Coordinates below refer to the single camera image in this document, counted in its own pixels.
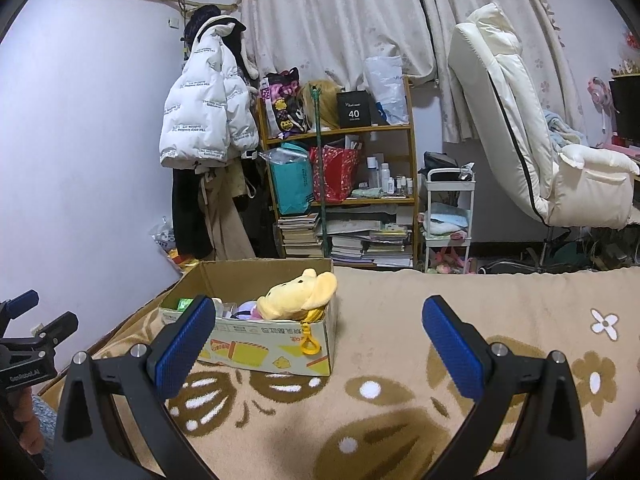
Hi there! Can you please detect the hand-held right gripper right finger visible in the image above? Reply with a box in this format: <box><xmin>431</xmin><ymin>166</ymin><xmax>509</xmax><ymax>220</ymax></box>
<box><xmin>421</xmin><ymin>295</ymin><xmax>588</xmax><ymax>480</ymax></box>

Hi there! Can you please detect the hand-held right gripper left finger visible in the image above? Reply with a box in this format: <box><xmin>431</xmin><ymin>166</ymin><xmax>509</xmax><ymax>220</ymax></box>
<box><xmin>52</xmin><ymin>294</ymin><xmax>217</xmax><ymax>480</ymax></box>

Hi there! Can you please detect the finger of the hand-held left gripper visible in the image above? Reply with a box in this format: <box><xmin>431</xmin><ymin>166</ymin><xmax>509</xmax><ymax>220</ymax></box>
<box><xmin>0</xmin><ymin>311</ymin><xmax>80</xmax><ymax>361</ymax></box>
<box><xmin>0</xmin><ymin>288</ymin><xmax>40</xmax><ymax>336</ymax></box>

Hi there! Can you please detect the printed cardboard box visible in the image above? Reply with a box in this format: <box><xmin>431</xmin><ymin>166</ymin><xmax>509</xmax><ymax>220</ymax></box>
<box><xmin>159</xmin><ymin>258</ymin><xmax>335</xmax><ymax>377</ymax></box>

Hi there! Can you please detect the yellow bear plush toy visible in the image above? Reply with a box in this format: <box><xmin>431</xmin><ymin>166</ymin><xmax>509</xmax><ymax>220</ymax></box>
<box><xmin>256</xmin><ymin>269</ymin><xmax>338</xmax><ymax>322</ymax></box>

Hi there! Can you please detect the yellow plastic clip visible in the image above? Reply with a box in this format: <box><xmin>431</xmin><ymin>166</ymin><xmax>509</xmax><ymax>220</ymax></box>
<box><xmin>298</xmin><ymin>326</ymin><xmax>321</xmax><ymax>357</ymax></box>

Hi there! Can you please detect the person's left hand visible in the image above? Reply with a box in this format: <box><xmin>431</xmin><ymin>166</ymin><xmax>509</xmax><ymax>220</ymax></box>
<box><xmin>19</xmin><ymin>394</ymin><xmax>47</xmax><ymax>457</ymax></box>

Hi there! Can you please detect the beige floral blanket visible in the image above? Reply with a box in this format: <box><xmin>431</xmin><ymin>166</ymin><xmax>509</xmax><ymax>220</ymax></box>
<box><xmin>37</xmin><ymin>260</ymin><xmax>640</xmax><ymax>480</ymax></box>

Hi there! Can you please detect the white plastic bag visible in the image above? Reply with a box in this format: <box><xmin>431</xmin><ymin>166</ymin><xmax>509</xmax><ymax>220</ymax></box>
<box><xmin>149</xmin><ymin>217</ymin><xmax>184</xmax><ymax>262</ymax></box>

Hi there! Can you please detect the pile of books and magazines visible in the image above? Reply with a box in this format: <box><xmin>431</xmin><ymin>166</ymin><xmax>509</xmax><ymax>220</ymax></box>
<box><xmin>327</xmin><ymin>220</ymin><xmax>414</xmax><ymax>267</ymax></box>

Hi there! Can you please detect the light blue towel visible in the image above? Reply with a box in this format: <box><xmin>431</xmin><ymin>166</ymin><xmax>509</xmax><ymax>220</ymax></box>
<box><xmin>429</xmin><ymin>202</ymin><xmax>471</xmax><ymax>236</ymax></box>

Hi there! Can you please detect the black hanging garment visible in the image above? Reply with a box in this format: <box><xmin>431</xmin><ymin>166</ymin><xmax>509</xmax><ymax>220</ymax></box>
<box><xmin>171</xmin><ymin>167</ymin><xmax>216</xmax><ymax>261</ymax></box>

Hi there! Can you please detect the beige hanging coat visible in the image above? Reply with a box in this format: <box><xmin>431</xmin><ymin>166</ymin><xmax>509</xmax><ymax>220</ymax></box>
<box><xmin>197</xmin><ymin>166</ymin><xmax>257</xmax><ymax>262</ymax></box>

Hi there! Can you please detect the white trolley cart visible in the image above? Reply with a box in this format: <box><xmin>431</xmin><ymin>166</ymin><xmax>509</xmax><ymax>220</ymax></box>
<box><xmin>424</xmin><ymin>167</ymin><xmax>476</xmax><ymax>273</ymax></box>

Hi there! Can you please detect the stack of old books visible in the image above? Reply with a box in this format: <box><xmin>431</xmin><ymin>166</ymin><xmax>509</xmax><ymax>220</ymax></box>
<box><xmin>277</xmin><ymin>212</ymin><xmax>324</xmax><ymax>260</ymax></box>

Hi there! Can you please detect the row of cosmetic bottles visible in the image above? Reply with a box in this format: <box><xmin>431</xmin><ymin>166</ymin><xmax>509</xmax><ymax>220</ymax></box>
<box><xmin>365</xmin><ymin>156</ymin><xmax>416</xmax><ymax>197</ymax></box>

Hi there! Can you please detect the wooden bookshelf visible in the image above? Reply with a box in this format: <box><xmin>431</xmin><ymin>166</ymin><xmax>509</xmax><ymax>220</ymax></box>
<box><xmin>255</xmin><ymin>77</ymin><xmax>420</xmax><ymax>268</ymax></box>

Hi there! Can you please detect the teal shopping bag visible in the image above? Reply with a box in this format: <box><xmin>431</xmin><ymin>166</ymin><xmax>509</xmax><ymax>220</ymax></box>
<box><xmin>269</xmin><ymin>142</ymin><xmax>315</xmax><ymax>216</ymax></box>

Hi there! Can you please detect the red gift bag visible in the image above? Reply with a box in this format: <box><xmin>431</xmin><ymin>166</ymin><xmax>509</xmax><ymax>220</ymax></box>
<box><xmin>309</xmin><ymin>145</ymin><xmax>361</xmax><ymax>204</ymax></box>

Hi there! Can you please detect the green pole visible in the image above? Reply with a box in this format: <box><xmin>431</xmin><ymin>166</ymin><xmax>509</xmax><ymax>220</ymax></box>
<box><xmin>310</xmin><ymin>86</ymin><xmax>332</xmax><ymax>260</ymax></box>

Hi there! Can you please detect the white recliner chair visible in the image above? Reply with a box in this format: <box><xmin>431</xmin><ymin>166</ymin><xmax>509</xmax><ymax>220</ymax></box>
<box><xmin>447</xmin><ymin>2</ymin><xmax>640</xmax><ymax>231</ymax></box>

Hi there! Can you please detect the white puffer jacket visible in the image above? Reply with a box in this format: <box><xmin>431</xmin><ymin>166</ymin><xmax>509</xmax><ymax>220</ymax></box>
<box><xmin>159</xmin><ymin>16</ymin><xmax>261</xmax><ymax>170</ymax></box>

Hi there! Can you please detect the black cardboard box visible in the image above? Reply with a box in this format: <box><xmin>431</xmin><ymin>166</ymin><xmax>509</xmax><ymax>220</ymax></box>
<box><xmin>336</xmin><ymin>89</ymin><xmax>377</xmax><ymax>130</ymax></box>

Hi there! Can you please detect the black and pink patterned bag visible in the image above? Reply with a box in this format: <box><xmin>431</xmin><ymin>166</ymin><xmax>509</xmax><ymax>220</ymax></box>
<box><xmin>262</xmin><ymin>71</ymin><xmax>306</xmax><ymax>140</ymax></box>

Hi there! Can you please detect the clear plastic bag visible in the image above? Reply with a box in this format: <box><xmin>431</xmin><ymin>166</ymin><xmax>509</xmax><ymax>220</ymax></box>
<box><xmin>363</xmin><ymin>55</ymin><xmax>410</xmax><ymax>126</ymax></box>

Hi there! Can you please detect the blond wig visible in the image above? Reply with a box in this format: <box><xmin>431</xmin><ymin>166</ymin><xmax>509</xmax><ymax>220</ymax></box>
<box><xmin>299</xmin><ymin>80</ymin><xmax>342</xmax><ymax>131</ymax></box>

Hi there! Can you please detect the pink desk fan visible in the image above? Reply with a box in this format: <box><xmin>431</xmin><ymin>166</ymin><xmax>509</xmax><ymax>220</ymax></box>
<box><xmin>587</xmin><ymin>76</ymin><xmax>615</xmax><ymax>148</ymax></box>

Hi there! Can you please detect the black monitor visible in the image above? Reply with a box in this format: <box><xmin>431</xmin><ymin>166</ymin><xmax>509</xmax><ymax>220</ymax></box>
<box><xmin>609</xmin><ymin>74</ymin><xmax>640</xmax><ymax>128</ymax></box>

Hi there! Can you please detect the dark hanging hat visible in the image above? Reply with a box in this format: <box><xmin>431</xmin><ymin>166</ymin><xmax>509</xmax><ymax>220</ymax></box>
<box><xmin>181</xmin><ymin>5</ymin><xmax>248</xmax><ymax>47</ymax></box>

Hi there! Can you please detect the white floral curtain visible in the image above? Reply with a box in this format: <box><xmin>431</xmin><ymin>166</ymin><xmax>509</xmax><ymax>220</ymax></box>
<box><xmin>232</xmin><ymin>0</ymin><xmax>586</xmax><ymax>143</ymax></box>

